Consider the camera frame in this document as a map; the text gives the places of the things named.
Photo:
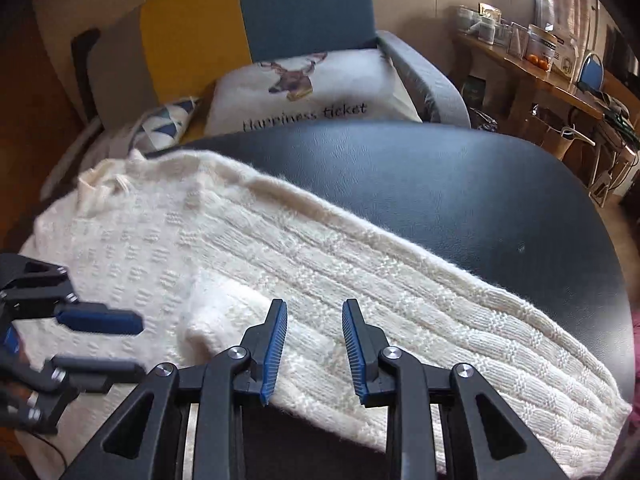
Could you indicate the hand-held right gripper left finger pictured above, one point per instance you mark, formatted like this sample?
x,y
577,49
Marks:
x,y
274,355

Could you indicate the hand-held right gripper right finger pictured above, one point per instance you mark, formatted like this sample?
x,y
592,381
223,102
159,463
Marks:
x,y
356,355

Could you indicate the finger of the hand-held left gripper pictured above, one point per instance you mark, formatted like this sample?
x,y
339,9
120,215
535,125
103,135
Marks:
x,y
100,375
100,321

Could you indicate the cream knit sweater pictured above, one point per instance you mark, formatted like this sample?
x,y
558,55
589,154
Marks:
x,y
300,250

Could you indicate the wooden wardrobe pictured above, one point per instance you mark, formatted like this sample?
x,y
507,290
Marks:
x,y
30,135

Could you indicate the geometric print pillow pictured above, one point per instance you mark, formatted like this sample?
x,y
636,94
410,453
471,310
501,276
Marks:
x,y
165,120

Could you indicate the deer print pillow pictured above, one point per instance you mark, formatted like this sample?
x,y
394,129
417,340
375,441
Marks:
x,y
350,80

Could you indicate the brown paper bag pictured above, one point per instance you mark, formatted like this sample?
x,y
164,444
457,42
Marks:
x,y
550,135

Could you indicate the wooden desk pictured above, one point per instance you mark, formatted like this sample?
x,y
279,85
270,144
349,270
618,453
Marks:
x,y
525,67

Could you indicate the pile of oranges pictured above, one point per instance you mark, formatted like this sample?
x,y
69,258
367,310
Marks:
x,y
538,61

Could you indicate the grey yellow blue sofa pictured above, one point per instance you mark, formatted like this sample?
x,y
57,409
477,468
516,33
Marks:
x,y
300,5

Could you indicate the row of white jars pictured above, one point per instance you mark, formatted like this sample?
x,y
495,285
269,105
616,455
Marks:
x,y
477,22

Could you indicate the white box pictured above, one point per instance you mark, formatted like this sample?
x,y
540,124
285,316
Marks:
x,y
565,57

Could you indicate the clear plastic jar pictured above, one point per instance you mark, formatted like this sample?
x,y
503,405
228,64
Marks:
x,y
540,40

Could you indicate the blue chair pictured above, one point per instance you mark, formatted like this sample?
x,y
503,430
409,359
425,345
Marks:
x,y
592,70

